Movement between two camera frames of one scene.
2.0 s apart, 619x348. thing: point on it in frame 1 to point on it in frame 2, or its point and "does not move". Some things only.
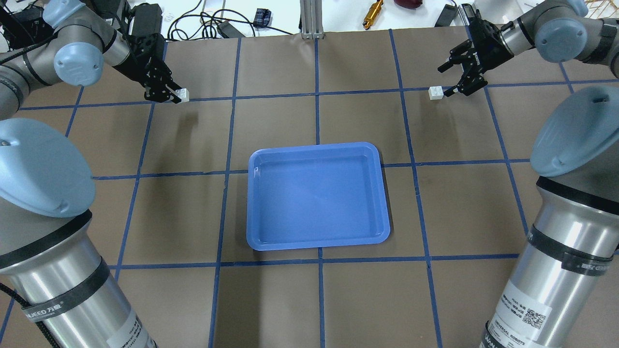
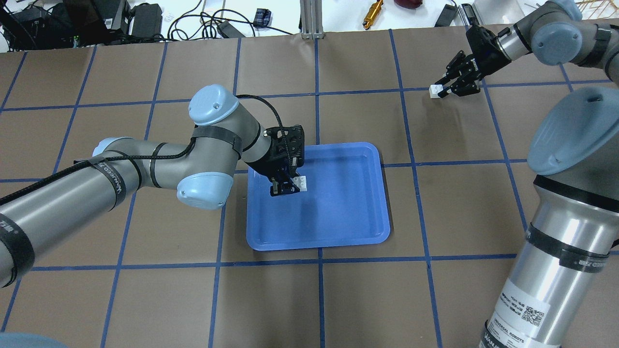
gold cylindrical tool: [372, 14] does not move
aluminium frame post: [312, 26] does not move
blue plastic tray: [317, 195] does not move
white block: [435, 93] does not move
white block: [184, 94] to [301, 182]
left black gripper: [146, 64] to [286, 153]
